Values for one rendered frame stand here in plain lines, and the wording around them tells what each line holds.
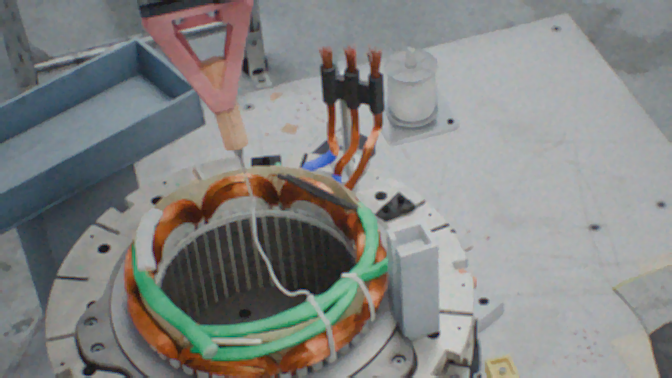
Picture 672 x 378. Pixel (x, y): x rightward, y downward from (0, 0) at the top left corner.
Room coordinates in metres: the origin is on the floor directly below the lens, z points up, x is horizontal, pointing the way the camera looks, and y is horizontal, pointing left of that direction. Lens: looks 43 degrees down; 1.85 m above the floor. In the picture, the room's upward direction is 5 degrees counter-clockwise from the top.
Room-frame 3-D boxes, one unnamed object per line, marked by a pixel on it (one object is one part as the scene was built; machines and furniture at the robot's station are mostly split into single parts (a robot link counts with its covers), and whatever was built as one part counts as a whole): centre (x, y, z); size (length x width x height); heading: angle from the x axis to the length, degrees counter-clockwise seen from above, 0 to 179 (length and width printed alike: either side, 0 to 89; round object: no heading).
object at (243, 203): (0.77, 0.08, 1.12); 0.05 x 0.01 x 0.02; 105
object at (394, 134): (1.25, -0.10, 0.83); 0.09 x 0.09 x 0.10; 15
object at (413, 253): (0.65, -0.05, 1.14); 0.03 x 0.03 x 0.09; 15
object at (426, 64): (1.25, -0.10, 0.82); 0.06 x 0.06 x 0.07
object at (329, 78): (0.79, -0.02, 1.21); 0.04 x 0.04 x 0.03; 15
